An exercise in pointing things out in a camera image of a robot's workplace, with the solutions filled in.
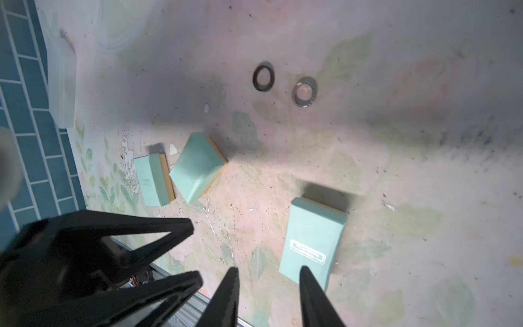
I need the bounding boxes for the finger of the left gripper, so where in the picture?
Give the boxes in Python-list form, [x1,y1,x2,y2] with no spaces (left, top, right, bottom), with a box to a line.
[24,271,203,326]
[1,210,194,294]

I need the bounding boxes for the silver ring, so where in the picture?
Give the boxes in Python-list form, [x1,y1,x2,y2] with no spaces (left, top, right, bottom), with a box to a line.
[291,76,319,109]

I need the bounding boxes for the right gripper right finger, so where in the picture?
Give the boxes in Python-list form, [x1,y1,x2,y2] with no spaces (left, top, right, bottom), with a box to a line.
[299,266,345,327]

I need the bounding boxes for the black ring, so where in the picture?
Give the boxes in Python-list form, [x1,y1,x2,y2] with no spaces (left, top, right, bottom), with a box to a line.
[252,64,276,93]

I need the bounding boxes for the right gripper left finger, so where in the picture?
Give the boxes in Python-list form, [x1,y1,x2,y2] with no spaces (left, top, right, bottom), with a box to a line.
[196,267,240,327]

